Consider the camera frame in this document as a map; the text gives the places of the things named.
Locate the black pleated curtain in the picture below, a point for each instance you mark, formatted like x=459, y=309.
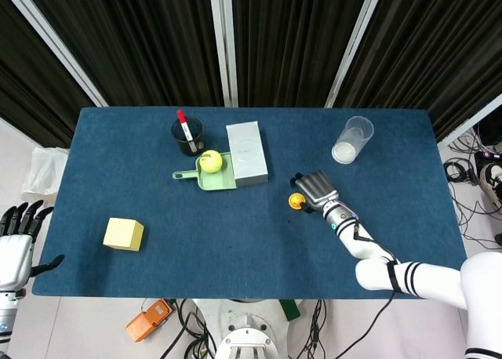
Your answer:
x=294, y=41
x=431, y=53
x=137, y=41
x=27, y=80

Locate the green rectangular block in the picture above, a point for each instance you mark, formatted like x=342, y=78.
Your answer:
x=290, y=310

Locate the orange pedal box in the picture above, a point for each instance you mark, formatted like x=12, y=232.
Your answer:
x=151, y=320

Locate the pale yellow foam block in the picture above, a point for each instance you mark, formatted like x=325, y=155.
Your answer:
x=121, y=233

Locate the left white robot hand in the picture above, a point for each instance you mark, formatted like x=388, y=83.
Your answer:
x=13, y=257

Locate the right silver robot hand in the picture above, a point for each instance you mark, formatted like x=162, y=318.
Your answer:
x=317, y=188

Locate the white and black sneaker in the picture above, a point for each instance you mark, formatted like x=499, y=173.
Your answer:
x=492, y=182

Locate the white frame post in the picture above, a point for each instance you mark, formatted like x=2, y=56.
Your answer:
x=55, y=41
x=355, y=41
x=223, y=41
x=470, y=127

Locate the red capped marker pen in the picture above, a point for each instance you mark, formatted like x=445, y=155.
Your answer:
x=180, y=116

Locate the small yellow orange toy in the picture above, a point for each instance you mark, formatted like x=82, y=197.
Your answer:
x=295, y=199

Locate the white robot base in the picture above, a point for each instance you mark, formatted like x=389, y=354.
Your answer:
x=243, y=327

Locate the grey cardboard box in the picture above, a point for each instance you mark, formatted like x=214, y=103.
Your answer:
x=247, y=155

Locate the black mesh pen holder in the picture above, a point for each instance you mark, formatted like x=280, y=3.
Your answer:
x=197, y=139

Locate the light green plastic dustpan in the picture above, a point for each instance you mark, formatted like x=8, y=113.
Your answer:
x=215, y=182

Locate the blue table cloth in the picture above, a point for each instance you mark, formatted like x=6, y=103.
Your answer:
x=235, y=237

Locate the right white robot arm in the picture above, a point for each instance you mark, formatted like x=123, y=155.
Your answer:
x=368, y=253

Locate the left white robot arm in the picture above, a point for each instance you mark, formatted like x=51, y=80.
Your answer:
x=8, y=316

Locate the white plastic bag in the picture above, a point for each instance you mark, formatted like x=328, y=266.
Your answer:
x=43, y=175

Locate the clear plastic cup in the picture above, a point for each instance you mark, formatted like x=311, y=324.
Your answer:
x=344, y=152

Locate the yellow-green tennis ball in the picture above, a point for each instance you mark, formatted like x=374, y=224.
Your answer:
x=212, y=161

